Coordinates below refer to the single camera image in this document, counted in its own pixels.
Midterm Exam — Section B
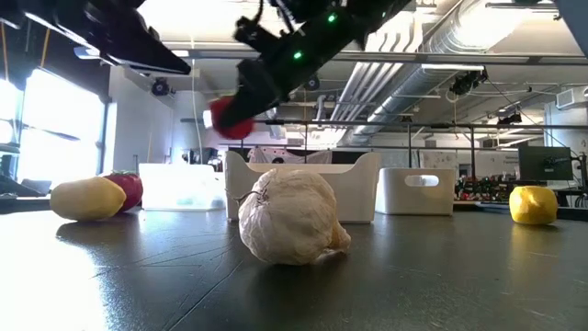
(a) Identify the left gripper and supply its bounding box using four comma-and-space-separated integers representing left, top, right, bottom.
0, 0, 192, 74

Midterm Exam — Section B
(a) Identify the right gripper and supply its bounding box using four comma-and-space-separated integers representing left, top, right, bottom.
214, 39, 322, 131

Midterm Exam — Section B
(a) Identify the red tomato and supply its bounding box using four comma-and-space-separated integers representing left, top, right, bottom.
103, 170, 144, 214
209, 95, 256, 141

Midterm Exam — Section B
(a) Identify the white garlic bulb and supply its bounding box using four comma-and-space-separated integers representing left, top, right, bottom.
224, 167, 353, 267

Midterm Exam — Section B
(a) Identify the yellow lemon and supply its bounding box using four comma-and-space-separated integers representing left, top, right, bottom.
49, 177, 128, 223
508, 185, 560, 226

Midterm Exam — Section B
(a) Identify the white dotted sheet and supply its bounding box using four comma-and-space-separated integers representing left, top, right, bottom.
247, 146, 334, 166

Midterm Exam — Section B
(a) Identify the black metal railing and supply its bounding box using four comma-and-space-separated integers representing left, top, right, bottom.
180, 118, 588, 174

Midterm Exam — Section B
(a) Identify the bright window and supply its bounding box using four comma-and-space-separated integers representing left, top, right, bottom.
0, 68, 109, 185

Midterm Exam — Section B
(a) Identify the cream plastic basket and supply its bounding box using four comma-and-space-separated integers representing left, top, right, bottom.
223, 150, 382, 225

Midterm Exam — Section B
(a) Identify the white plastic basket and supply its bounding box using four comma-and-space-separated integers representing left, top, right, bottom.
375, 166, 457, 217

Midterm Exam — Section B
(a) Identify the fluorescent ceiling light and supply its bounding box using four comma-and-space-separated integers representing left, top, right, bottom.
421, 63, 486, 73

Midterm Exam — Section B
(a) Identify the black track light cluster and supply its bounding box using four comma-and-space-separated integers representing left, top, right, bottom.
496, 111, 524, 126
448, 68, 489, 97

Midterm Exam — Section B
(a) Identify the cluttered workbench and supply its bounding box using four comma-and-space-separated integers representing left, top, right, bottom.
454, 176, 512, 202

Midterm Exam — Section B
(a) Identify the black computer monitor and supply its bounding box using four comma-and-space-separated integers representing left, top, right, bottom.
518, 145, 574, 182

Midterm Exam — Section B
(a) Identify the black camera device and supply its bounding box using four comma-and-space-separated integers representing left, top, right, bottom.
182, 146, 220, 166

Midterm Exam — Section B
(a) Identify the silver ventilation duct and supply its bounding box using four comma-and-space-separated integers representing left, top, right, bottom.
337, 0, 492, 148

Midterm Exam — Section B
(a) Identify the white wall vent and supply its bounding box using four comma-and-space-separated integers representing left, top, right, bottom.
555, 86, 578, 110

